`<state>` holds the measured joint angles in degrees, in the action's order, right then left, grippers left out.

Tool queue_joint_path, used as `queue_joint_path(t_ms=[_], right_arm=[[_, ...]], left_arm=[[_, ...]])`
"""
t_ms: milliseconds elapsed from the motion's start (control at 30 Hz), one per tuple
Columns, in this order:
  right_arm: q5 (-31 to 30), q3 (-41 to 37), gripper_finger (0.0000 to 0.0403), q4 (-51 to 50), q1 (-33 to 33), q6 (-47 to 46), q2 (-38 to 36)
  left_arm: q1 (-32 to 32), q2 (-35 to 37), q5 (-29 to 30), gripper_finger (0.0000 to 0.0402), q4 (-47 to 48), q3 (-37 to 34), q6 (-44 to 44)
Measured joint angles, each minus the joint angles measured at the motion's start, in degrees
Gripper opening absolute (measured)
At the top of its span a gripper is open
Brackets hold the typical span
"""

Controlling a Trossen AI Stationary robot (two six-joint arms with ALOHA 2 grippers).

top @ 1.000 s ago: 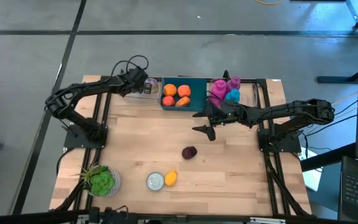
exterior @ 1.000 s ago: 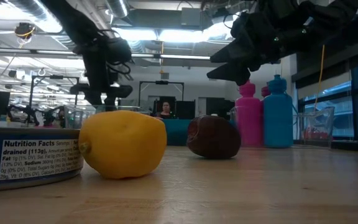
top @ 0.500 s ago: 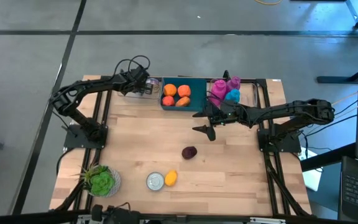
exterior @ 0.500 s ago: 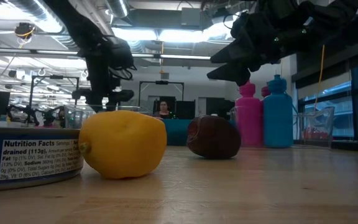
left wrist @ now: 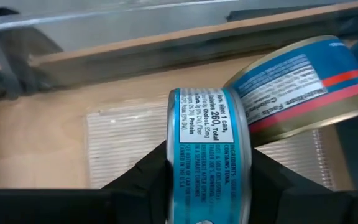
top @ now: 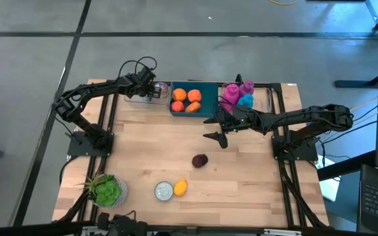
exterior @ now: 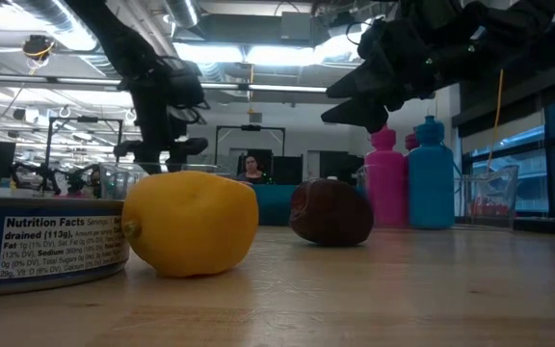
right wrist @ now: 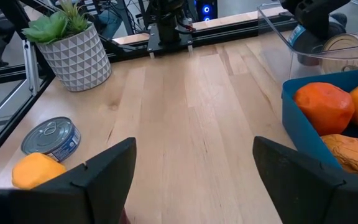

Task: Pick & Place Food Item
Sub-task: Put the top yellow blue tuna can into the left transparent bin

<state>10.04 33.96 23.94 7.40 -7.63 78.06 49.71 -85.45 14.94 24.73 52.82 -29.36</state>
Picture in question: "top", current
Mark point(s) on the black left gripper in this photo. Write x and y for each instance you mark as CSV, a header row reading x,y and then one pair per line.
x,y
139,82

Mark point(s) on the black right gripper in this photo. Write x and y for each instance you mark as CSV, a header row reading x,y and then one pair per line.
x,y
241,119

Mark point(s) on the gold-lid tin can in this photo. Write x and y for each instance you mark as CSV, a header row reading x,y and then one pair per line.
x,y
163,88

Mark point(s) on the round orange toy fruit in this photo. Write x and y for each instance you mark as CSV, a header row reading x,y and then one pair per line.
x,y
179,94

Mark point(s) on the red-orange toy tomato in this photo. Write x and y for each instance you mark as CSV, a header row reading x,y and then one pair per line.
x,y
177,106

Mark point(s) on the orange toy carrot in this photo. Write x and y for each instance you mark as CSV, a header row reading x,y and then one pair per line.
x,y
193,107

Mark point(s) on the pink squeeze bottle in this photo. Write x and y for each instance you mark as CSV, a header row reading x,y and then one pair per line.
x,y
231,95

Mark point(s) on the dark purple toy plum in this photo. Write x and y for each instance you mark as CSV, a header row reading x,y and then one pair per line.
x,y
199,160

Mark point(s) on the blue squeeze bottle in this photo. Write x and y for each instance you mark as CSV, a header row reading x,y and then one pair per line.
x,y
245,100

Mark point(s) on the squat orange toy pepper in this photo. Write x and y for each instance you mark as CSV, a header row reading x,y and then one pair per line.
x,y
194,95

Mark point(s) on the purple squeeze bottle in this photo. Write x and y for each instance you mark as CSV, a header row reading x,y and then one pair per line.
x,y
246,86

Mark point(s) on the yellow toy lemon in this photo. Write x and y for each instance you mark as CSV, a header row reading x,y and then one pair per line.
x,y
180,187

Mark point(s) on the blue-label tin can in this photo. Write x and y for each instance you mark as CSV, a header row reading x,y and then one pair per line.
x,y
163,190

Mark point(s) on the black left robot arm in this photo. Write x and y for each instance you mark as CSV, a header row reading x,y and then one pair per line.
x,y
90,88

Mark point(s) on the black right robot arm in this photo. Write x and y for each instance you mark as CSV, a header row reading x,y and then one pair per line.
x,y
307,118

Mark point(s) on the clear plastic bin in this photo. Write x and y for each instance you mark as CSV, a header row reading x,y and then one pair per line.
x,y
162,101
269,98

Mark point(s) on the teal plastic bin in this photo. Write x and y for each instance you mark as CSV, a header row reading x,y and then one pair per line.
x,y
210,95

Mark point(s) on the green succulent in pot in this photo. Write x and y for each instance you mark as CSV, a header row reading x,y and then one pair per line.
x,y
107,192

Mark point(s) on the white box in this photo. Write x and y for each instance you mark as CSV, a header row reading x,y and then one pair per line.
x,y
328,190

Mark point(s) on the black desk foot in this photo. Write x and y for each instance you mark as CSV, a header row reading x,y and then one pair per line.
x,y
372,78
346,167

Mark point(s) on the black jointed device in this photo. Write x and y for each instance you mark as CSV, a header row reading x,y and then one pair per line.
x,y
123,224

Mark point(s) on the black rig crossbar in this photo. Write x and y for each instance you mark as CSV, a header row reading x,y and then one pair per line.
x,y
28,229

